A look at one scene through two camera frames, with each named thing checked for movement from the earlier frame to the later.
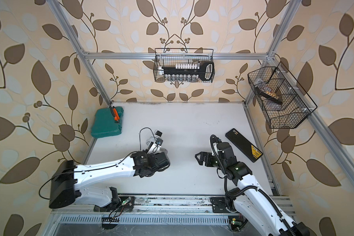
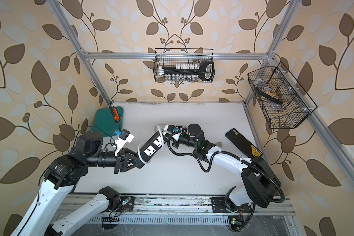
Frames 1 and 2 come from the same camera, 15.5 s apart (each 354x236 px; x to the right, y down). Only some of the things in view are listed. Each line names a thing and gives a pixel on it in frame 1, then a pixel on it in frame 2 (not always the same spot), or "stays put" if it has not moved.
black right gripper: (203, 156) -> (176, 143)
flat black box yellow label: (245, 145) stays put
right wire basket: (284, 102) stays put
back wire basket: (184, 65) stays put
